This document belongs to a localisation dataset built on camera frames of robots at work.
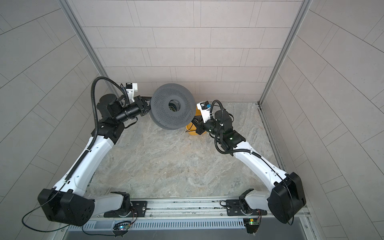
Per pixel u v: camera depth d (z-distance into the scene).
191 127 0.73
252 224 0.68
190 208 0.72
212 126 0.62
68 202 0.36
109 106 0.49
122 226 0.64
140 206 0.72
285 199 0.39
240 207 0.71
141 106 0.57
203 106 0.61
